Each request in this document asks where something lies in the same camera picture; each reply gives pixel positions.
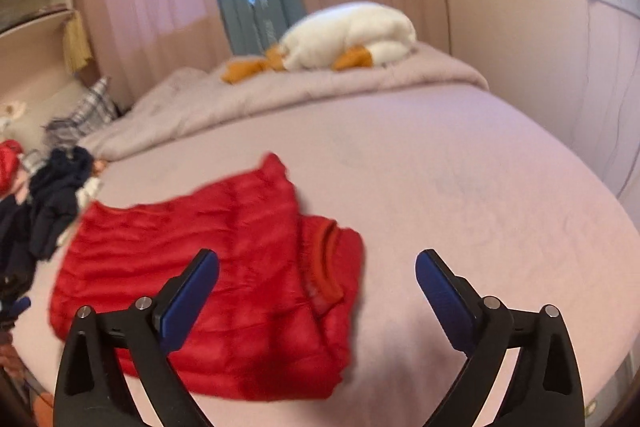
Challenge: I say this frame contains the bed with pink sheet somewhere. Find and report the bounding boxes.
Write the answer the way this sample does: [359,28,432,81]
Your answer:
[10,42,640,427]

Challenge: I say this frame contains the white goose plush toy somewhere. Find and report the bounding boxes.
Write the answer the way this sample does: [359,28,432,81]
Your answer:
[221,1,419,84]

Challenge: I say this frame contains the beige folded blanket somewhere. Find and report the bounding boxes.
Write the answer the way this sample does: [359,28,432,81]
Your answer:
[79,41,490,161]

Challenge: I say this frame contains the plaid pillow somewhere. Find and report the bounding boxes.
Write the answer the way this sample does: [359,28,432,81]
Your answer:
[46,76,119,144]

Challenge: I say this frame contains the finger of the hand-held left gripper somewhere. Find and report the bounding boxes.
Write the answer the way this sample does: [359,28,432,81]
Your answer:
[0,296,32,325]

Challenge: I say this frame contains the red down jacket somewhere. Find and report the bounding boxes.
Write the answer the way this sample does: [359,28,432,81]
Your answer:
[48,152,367,401]

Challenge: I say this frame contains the yellow hanging cloth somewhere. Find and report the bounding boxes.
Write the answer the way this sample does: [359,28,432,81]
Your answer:
[62,11,94,76]

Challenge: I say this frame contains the red folded garment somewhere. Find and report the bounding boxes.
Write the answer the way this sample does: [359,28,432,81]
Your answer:
[0,138,27,196]

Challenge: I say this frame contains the navy crumpled garment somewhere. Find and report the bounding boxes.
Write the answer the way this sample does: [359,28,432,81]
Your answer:
[27,146,97,261]

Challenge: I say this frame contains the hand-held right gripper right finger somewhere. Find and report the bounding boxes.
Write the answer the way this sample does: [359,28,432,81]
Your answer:
[415,248,586,427]

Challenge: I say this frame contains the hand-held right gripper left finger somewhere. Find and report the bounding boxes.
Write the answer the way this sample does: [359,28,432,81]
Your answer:
[54,248,221,427]

